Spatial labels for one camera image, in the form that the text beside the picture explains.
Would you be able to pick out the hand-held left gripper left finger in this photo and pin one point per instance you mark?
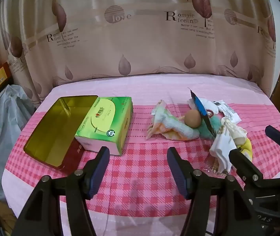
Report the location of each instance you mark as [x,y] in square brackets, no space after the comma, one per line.
[99,169]

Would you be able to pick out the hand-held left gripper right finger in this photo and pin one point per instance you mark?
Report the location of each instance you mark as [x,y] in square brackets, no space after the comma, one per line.
[176,169]

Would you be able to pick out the cotton swab pack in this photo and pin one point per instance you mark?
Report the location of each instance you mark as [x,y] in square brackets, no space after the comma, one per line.
[214,168]

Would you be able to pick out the cream cloth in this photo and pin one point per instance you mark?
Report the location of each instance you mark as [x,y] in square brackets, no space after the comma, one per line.
[222,142]

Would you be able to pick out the pastel wrapper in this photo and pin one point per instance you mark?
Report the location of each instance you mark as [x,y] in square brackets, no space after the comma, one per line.
[176,129]

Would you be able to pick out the beige egg-shaped makeup sponge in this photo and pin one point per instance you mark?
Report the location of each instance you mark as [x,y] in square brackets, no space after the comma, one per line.
[192,119]

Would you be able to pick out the gold tin box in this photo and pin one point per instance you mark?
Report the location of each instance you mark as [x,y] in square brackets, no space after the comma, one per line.
[54,127]

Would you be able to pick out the white packet with round logo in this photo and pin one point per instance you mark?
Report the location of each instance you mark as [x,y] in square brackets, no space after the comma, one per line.
[210,107]

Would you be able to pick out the yellow soft item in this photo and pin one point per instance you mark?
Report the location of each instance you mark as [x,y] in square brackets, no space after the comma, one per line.
[246,150]

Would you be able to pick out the pink checked bedsheet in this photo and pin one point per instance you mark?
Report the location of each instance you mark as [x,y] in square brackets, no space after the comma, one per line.
[142,167]

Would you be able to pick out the green tissue box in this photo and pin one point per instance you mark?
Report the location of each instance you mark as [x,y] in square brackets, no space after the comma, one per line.
[100,123]

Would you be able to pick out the teal fluffy puff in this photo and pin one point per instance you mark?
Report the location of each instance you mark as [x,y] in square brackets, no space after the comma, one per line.
[216,123]

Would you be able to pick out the white wipes packet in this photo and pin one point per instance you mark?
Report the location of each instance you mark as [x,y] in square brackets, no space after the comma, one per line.
[228,111]

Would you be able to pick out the dark blue packet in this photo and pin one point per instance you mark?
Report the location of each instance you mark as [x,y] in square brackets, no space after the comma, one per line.
[201,108]

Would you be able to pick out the grey plastic bag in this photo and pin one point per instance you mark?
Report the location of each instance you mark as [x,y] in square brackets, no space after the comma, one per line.
[2,127]

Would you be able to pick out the yellowish cloth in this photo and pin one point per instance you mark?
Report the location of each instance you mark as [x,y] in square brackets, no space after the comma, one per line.
[3,216]

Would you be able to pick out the beige leaf-print curtain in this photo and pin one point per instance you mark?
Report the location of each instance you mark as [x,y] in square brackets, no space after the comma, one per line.
[142,41]

